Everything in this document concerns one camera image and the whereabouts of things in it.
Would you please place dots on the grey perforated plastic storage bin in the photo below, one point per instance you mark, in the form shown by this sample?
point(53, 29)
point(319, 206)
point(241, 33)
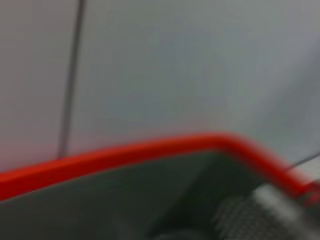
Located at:
point(100, 200)

